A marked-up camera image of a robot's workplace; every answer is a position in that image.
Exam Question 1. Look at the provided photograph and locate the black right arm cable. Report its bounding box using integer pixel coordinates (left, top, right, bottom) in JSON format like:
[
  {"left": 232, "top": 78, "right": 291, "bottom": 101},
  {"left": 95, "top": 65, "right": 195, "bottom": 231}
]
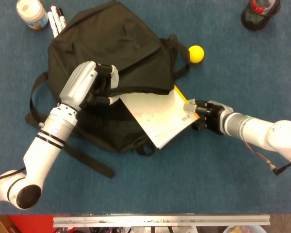
[{"left": 244, "top": 142, "right": 291, "bottom": 176}]

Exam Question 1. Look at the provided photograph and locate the white plastic jar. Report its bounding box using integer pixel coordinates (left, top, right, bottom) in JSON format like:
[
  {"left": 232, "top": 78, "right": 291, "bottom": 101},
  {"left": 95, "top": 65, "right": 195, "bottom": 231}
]
[{"left": 16, "top": 0, "right": 49, "bottom": 31}]

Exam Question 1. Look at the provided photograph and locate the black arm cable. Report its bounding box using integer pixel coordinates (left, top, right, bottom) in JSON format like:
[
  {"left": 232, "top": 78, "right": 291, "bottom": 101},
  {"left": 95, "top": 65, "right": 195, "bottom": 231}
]
[
  {"left": 0, "top": 167, "right": 26, "bottom": 183},
  {"left": 244, "top": 142, "right": 291, "bottom": 176}
]

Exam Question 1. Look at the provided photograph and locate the red box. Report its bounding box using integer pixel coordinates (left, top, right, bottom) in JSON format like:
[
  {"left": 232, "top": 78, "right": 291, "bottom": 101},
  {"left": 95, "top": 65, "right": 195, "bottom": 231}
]
[{"left": 8, "top": 214, "right": 71, "bottom": 233}]

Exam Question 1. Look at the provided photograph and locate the black mesh cup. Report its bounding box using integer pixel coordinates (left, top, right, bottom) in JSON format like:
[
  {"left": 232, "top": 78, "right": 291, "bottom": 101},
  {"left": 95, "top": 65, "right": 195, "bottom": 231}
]
[{"left": 241, "top": 0, "right": 282, "bottom": 32}]

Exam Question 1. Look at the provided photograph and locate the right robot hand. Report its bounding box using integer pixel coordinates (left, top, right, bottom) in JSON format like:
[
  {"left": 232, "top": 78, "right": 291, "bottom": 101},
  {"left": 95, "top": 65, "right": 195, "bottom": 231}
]
[{"left": 183, "top": 98, "right": 235, "bottom": 136}]

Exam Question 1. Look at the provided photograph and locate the clear bottle with red label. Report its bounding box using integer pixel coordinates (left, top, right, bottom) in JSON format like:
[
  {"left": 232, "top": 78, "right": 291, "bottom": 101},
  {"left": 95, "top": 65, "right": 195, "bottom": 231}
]
[{"left": 249, "top": 0, "right": 277, "bottom": 15}]

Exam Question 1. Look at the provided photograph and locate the black fabric backpack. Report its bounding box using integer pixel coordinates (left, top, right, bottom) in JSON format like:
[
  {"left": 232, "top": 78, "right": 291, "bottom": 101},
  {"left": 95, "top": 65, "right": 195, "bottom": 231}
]
[{"left": 24, "top": 0, "right": 191, "bottom": 179}]

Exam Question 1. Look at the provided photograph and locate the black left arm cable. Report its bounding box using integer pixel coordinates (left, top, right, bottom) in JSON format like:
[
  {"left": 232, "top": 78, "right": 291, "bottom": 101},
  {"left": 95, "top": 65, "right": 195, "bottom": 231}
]
[{"left": 0, "top": 167, "right": 26, "bottom": 183}]

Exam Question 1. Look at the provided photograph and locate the white marker pen red cap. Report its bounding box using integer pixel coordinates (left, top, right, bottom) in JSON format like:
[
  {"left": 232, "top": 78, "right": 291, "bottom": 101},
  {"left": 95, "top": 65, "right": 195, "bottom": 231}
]
[{"left": 50, "top": 4, "right": 64, "bottom": 33}]

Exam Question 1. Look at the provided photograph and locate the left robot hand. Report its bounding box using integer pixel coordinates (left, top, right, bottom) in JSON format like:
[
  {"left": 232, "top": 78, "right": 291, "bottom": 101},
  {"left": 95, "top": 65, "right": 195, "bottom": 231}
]
[{"left": 59, "top": 60, "right": 121, "bottom": 112}]

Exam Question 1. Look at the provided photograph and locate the pale tub with yellow contents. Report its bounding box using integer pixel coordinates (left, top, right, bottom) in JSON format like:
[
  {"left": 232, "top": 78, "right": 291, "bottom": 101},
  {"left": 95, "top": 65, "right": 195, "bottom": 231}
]
[{"left": 222, "top": 225, "right": 267, "bottom": 233}]

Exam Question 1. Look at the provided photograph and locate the blue carpet table cover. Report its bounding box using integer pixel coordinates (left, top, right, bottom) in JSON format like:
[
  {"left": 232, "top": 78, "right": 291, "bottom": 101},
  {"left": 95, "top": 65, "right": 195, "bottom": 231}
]
[{"left": 0, "top": 0, "right": 291, "bottom": 216}]

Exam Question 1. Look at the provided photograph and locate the aluminium profile rail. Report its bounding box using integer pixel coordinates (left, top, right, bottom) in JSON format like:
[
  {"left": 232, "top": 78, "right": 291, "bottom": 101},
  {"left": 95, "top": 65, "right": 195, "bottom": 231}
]
[{"left": 53, "top": 214, "right": 271, "bottom": 228}]

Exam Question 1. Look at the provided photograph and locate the yellow ball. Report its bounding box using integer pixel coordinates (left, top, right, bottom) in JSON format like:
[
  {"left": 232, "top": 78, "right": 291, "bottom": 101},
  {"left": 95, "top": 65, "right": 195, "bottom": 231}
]
[{"left": 188, "top": 45, "right": 205, "bottom": 64}]

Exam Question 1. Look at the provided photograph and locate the white book with yellow band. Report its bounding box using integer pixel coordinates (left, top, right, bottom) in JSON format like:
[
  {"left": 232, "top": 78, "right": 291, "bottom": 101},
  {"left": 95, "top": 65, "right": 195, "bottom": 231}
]
[{"left": 118, "top": 84, "right": 201, "bottom": 150}]

